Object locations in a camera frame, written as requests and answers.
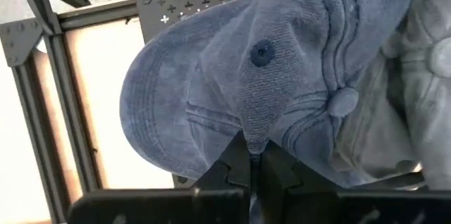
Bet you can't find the grey denim baseball cap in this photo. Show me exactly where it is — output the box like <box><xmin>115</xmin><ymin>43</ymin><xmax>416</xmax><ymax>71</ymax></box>
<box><xmin>334</xmin><ymin>0</ymin><xmax>451</xmax><ymax>192</ymax></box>

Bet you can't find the dark blue denim baseball cap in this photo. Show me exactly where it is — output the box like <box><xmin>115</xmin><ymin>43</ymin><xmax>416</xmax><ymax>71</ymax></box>
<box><xmin>118</xmin><ymin>0</ymin><xmax>420</xmax><ymax>190</ymax></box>

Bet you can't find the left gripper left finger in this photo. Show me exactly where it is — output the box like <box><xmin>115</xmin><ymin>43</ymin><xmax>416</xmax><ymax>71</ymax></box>
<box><xmin>66</xmin><ymin>132</ymin><xmax>252</xmax><ymax>224</ymax></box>

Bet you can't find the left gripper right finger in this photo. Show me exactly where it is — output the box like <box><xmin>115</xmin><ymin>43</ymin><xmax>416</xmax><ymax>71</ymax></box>
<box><xmin>261</xmin><ymin>139</ymin><xmax>451</xmax><ymax>224</ymax></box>

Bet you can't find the black aluminium table frame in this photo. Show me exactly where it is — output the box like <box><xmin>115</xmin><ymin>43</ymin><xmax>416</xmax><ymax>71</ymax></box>
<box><xmin>0</xmin><ymin>0</ymin><xmax>142</xmax><ymax>224</ymax></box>

